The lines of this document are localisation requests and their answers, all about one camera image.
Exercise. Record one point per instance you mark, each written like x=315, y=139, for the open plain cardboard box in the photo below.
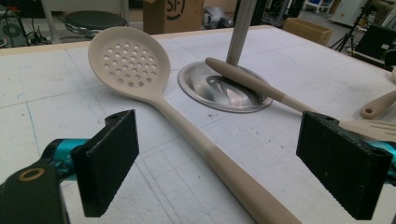
x=306, y=31

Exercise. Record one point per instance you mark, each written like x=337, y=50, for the white gridded foam mat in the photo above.
x=62, y=77

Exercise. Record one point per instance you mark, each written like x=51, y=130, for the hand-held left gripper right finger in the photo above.
x=339, y=168

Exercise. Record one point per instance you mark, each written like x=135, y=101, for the black round stool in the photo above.
x=93, y=19

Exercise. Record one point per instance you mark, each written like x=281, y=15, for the beige slotted turner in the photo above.
x=249, y=81

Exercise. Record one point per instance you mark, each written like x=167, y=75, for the metal utensil stand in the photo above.
x=239, y=31

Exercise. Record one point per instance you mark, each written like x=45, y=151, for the beige skimmer spoon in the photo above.
x=218, y=161

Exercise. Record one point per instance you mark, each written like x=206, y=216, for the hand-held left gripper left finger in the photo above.
x=106, y=168

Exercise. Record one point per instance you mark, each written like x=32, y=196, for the black computer tower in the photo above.
x=12, y=31

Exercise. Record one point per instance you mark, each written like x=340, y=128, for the grey bag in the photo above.
x=213, y=15

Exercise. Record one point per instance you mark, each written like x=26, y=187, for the cardboard box with black logo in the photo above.
x=155, y=18

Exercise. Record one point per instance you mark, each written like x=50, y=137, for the black case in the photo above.
x=373, y=40

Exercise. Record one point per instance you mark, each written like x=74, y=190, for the black tripod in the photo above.
x=351, y=34

